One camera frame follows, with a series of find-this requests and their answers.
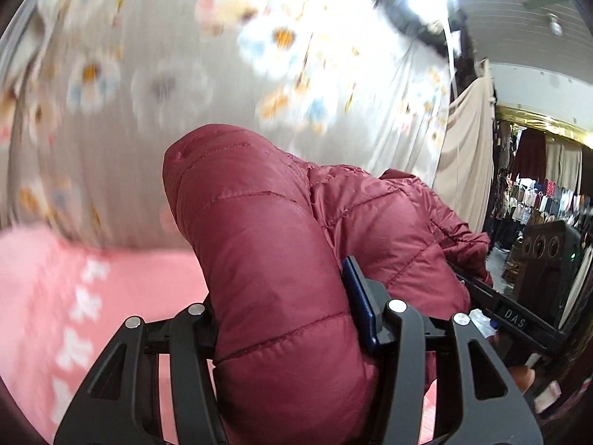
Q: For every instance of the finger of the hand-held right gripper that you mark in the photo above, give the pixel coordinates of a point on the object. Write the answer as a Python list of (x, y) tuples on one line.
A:
[(475, 287)]

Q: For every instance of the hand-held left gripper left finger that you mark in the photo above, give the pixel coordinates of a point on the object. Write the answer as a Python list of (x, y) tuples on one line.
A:
[(192, 333)]

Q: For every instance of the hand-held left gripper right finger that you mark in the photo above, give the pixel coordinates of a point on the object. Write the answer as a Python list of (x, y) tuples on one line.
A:
[(363, 306)]

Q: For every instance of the maroon puffer jacket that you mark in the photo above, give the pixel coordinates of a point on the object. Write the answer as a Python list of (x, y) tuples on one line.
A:
[(278, 250)]

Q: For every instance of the row of hanging clothes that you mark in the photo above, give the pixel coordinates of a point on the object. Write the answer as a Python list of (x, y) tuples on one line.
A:
[(542, 204)]

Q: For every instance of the person's right hand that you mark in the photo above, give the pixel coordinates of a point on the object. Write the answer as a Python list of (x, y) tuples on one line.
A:
[(526, 378)]

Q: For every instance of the black speaker cabinet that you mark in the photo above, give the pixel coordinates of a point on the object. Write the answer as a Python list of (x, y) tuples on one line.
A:
[(549, 264)]

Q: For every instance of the beige hanging curtain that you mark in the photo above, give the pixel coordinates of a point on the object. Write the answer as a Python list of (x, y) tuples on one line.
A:
[(465, 157)]

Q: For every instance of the pink bed sheet white flowers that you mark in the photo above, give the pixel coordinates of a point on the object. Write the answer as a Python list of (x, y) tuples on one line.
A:
[(69, 287)]

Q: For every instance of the maroon curtain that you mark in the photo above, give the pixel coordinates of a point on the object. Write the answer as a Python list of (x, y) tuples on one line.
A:
[(528, 155)]

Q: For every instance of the grey floral blanket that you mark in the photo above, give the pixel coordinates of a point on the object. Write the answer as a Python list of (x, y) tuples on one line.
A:
[(185, 102)]

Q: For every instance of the dark cloth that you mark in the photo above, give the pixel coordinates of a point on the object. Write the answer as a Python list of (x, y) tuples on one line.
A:
[(412, 21)]

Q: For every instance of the ceiling light bulb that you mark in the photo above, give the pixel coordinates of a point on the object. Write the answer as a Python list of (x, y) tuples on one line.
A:
[(555, 24)]

